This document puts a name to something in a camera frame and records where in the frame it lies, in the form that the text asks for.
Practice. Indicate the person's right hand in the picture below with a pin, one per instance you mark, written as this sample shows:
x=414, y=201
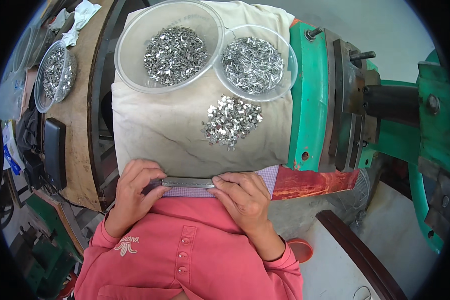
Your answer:
x=247, y=204

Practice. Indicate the person's left hand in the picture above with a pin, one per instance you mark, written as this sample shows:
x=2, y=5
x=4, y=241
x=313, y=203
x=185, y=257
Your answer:
x=129, y=202

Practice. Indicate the grey metal strip bar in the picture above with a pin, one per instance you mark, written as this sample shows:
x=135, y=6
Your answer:
x=187, y=182

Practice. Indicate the purple checkered cloth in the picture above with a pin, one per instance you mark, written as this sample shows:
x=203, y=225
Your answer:
x=193, y=192

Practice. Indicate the red painted board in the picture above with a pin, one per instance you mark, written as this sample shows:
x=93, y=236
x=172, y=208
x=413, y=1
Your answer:
x=311, y=183

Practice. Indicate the orange round lid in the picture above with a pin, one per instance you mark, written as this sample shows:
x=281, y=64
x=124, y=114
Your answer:
x=302, y=250

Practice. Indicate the person's body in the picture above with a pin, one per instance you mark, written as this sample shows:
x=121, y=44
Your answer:
x=195, y=258

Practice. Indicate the beige cloth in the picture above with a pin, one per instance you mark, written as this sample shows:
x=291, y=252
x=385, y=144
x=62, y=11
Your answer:
x=161, y=127

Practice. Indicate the loose pile of metal clips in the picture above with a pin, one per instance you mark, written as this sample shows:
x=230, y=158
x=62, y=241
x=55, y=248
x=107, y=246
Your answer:
x=230, y=122

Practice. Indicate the black rectangular box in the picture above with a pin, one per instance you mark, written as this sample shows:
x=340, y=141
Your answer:
x=55, y=153

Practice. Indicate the worn wooden bench top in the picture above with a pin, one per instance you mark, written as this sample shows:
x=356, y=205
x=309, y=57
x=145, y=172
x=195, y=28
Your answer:
x=78, y=123

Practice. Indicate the green machine base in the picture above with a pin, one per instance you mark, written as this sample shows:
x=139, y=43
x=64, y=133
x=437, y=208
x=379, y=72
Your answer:
x=45, y=255

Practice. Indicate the white table with dark edge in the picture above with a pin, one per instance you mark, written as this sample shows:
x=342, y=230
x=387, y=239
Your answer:
x=333, y=262

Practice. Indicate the green press machine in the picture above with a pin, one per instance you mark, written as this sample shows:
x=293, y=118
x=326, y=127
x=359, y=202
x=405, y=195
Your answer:
x=309, y=97

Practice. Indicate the black cloth bundle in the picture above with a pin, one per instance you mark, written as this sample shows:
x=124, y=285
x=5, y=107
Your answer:
x=28, y=129

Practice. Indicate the heap of thin metal pins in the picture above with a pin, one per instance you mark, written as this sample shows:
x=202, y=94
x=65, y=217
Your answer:
x=253, y=65

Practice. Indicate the small clear plastic bowl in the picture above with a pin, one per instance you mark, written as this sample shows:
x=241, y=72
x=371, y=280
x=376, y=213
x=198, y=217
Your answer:
x=288, y=71

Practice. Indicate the clear bowl of metal parts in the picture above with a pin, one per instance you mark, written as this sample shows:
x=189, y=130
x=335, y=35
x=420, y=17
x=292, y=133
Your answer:
x=54, y=77

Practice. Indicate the heap of shiny metal clips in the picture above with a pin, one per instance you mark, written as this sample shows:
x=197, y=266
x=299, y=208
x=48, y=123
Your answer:
x=174, y=54

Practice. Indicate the large clear plastic bowl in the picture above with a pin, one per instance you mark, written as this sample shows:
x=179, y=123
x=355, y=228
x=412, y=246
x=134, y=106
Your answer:
x=135, y=45

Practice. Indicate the clear plastic bag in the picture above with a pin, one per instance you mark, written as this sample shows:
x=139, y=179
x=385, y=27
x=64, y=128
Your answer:
x=9, y=97

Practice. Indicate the stack of empty clear bowls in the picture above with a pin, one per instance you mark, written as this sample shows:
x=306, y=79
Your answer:
x=30, y=47

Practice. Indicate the white crumpled rag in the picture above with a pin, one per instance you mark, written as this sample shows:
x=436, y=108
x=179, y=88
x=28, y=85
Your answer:
x=78, y=18

